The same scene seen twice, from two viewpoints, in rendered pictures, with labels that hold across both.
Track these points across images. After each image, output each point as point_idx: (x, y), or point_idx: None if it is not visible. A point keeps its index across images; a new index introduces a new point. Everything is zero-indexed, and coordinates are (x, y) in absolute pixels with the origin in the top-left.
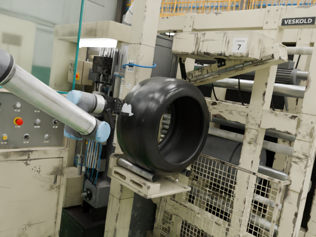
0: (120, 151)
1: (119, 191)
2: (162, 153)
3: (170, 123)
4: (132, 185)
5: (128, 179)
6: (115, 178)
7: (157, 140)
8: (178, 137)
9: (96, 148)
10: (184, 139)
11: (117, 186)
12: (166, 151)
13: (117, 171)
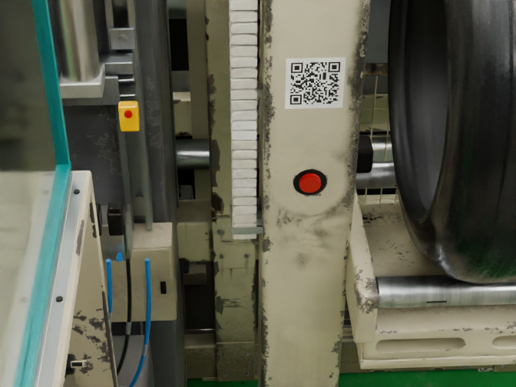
0: (308, 249)
1: (331, 369)
2: (410, 145)
3: (393, 14)
4: (510, 352)
5: (481, 343)
6: (392, 363)
7: (165, 58)
8: (418, 50)
9: (111, 284)
10: (446, 51)
11: (318, 359)
12: (414, 129)
13: (405, 337)
